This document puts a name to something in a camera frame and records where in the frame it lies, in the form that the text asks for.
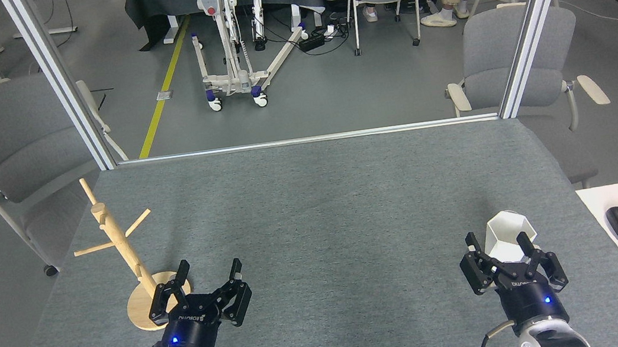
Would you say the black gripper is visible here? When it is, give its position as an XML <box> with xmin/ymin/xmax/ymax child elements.
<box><xmin>456</xmin><ymin>220</ymin><xmax>575</xmax><ymax>339</ymax></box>
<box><xmin>142</xmin><ymin>252</ymin><xmax>259</xmax><ymax>347</ymax></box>

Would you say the white hexagonal cup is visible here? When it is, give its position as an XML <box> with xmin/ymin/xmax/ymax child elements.
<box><xmin>482</xmin><ymin>207</ymin><xmax>542</xmax><ymax>267</ymax></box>

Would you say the wooden cup rack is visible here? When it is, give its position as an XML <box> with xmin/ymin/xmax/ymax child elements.
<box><xmin>64</xmin><ymin>166</ymin><xmax>197</xmax><ymax>340</ymax></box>

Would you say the grey armchair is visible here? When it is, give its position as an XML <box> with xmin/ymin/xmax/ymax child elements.
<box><xmin>0</xmin><ymin>63</ymin><xmax>142</xmax><ymax>284</ymax></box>
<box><xmin>434</xmin><ymin>0</ymin><xmax>618</xmax><ymax>205</ymax></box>

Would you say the black power strip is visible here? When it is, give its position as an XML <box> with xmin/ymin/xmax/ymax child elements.
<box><xmin>298</xmin><ymin>33</ymin><xmax>327</xmax><ymax>53</ymax></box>

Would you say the dark cloth covered table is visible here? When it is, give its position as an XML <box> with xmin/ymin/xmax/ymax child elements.
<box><xmin>124</xmin><ymin>0</ymin><xmax>329</xmax><ymax>53</ymax></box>

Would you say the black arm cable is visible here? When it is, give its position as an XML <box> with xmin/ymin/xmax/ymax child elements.
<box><xmin>478</xmin><ymin>320</ymin><xmax>519</xmax><ymax>347</ymax></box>

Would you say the silver aluminium rail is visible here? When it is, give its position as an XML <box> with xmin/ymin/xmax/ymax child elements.
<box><xmin>115</xmin><ymin>111</ymin><xmax>501</xmax><ymax>169</ymax></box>

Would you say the silver aluminium post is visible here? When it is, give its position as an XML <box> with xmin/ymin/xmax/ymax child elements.
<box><xmin>0</xmin><ymin>0</ymin><xmax>118</xmax><ymax>182</ymax></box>
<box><xmin>483</xmin><ymin>0</ymin><xmax>599</xmax><ymax>120</ymax></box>

